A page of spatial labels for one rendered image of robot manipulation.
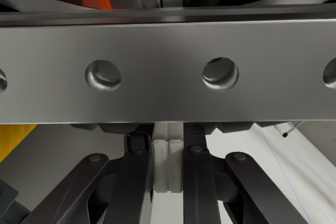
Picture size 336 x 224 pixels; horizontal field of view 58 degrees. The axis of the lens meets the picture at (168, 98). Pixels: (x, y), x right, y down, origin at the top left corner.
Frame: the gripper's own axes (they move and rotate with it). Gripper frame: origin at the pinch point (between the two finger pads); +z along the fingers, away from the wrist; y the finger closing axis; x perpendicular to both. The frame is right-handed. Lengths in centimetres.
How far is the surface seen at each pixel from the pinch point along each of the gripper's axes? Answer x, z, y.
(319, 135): -510, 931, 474
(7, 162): -40, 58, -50
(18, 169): -43, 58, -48
